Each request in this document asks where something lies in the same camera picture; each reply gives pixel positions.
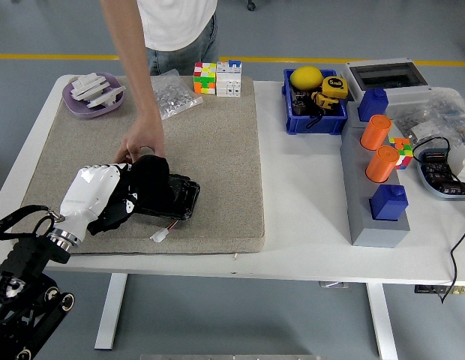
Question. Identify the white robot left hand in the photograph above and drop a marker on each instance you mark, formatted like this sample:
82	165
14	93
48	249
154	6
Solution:
86	195

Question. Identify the person's right hand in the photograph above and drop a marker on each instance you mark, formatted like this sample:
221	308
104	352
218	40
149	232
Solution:
146	135

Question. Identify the black panel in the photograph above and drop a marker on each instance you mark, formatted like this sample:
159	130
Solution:
183	198

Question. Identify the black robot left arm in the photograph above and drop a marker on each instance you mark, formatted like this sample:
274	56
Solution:
26	255

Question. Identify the person's right forearm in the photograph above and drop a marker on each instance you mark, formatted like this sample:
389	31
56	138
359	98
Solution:
131	56

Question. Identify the clear bag of screws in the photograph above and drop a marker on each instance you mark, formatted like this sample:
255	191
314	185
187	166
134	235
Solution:
176	101

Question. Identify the white plastic part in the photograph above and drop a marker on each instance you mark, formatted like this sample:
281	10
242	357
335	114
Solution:
88	84
105	97

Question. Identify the purple tray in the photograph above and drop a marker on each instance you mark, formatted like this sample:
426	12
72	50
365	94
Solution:
80	110

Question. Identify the grey-brown mat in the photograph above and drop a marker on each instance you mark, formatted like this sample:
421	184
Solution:
217	150

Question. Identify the large colourful puzzle cube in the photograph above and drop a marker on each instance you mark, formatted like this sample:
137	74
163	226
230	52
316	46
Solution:
204	80

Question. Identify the white circuit breaker block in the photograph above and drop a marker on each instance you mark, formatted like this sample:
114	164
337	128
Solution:
228	82

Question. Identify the person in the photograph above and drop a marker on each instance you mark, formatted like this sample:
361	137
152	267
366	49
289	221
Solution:
172	22

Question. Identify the white table leg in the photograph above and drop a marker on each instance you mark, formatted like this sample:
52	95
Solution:
382	326
110	318

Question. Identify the black caster wheel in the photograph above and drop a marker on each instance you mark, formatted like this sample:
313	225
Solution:
250	5

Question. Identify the blue plastic bin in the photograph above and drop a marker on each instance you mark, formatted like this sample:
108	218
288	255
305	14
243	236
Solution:
315	125

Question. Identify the yellow lemon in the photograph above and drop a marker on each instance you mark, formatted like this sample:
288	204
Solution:
305	77

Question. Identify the yellow black tool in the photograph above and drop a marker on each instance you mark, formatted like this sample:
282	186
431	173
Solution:
322	100

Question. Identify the yellow tape measure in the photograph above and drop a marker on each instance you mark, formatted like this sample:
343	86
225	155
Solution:
333	86

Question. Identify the grey block base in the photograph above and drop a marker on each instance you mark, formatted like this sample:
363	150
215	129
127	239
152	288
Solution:
352	168

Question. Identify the blue square block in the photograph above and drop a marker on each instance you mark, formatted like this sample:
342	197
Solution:
388	204
371	107

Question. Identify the orange cylinder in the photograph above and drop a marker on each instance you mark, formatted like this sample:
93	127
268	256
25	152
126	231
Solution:
375	133
380	165

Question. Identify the small colourful puzzle cube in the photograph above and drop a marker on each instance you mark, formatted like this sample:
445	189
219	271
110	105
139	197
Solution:
403	152

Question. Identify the clear bag of dark parts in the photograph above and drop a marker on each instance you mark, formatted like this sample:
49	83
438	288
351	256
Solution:
405	120

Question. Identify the blue-grey tray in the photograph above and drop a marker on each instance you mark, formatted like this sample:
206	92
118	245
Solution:
423	184

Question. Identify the black circuit boards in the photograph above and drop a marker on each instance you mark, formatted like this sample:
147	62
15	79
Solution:
438	176

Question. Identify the large clear parts bag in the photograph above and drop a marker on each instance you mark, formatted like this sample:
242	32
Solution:
446	108

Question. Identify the white plastic piece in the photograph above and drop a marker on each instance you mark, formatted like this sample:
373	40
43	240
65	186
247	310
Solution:
461	159

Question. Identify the black table controller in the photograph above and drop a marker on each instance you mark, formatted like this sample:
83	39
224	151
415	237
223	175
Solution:
427	289

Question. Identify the grey electrical enclosure box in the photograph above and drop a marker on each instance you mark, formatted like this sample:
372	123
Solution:
352	75

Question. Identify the silver table bracket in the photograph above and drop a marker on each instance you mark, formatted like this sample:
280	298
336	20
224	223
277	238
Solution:
333	284

